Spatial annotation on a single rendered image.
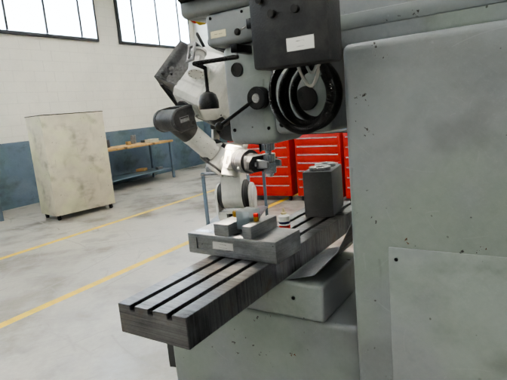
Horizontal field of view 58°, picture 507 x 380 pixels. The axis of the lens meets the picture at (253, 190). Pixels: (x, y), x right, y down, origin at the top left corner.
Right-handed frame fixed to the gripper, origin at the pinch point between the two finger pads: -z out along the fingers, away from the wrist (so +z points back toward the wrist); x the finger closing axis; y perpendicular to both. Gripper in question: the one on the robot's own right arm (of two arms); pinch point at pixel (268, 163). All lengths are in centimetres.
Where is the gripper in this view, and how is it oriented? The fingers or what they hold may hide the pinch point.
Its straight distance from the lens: 157.0
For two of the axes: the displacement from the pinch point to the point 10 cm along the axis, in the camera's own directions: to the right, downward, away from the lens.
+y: 0.8, 9.8, 1.9
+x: 8.0, -1.8, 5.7
